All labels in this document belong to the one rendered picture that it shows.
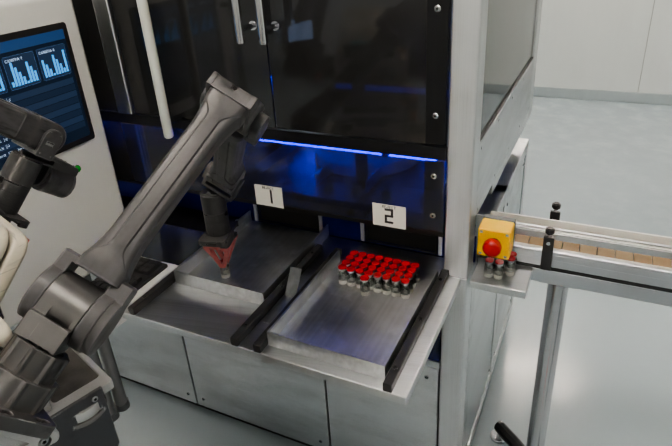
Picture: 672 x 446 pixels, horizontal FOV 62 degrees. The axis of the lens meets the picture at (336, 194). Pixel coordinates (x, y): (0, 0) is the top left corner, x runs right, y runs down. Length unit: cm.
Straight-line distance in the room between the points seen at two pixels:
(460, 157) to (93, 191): 101
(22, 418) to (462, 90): 92
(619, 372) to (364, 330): 153
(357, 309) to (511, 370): 128
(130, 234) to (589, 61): 537
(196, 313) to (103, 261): 60
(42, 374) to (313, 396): 122
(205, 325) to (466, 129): 71
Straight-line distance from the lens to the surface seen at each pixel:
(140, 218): 77
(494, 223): 131
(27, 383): 75
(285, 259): 147
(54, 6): 160
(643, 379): 257
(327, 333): 122
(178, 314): 135
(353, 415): 184
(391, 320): 124
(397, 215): 134
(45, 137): 112
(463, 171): 124
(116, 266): 76
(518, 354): 254
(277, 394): 195
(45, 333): 76
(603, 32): 580
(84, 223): 169
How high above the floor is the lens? 166
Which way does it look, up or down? 26 degrees down
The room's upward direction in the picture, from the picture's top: 4 degrees counter-clockwise
